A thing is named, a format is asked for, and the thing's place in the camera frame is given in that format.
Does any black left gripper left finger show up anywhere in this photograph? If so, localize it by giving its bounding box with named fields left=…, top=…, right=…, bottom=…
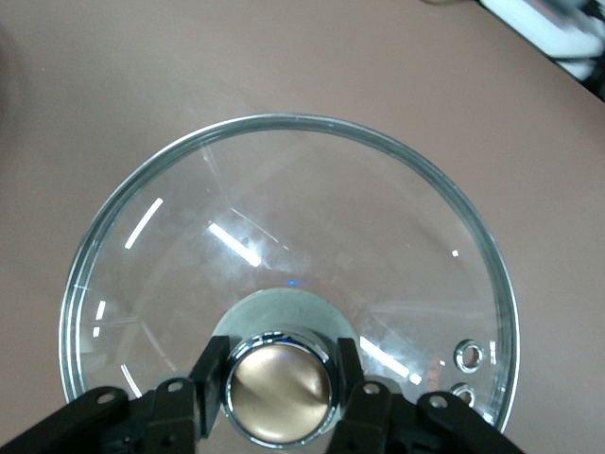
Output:
left=0, top=335, right=232, bottom=454

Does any glass pot lid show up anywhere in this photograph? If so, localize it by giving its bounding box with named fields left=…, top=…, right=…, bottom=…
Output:
left=59, top=113, right=520, bottom=448

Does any white and black background equipment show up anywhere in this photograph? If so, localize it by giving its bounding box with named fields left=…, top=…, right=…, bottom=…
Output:
left=480, top=0, right=605, bottom=103

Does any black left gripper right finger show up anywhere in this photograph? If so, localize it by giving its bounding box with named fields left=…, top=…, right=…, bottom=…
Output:
left=325, top=336, right=527, bottom=454

